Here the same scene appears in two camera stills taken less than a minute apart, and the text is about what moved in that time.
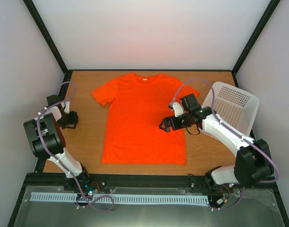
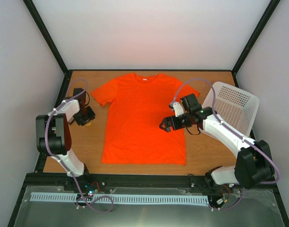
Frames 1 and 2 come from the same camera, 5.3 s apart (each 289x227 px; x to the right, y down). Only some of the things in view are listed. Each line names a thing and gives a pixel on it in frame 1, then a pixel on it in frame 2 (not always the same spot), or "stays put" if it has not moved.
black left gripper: (73, 119) -> (91, 117)
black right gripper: (166, 120) stays put
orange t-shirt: (136, 107) stays put
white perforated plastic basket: (236, 107) stays put
